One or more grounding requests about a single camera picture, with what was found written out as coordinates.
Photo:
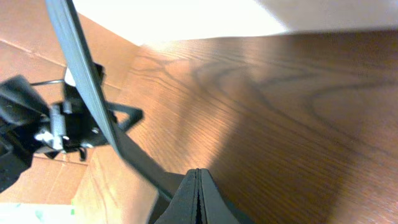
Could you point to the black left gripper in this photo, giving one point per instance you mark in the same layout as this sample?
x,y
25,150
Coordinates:
x,y
70,128

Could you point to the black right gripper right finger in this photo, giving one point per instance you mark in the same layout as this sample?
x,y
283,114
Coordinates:
x,y
212,207

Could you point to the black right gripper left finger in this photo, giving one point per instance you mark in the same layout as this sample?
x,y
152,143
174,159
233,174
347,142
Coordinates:
x,y
183,207

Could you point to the dark green gift box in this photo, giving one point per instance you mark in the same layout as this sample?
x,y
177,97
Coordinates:
x,y
68,29

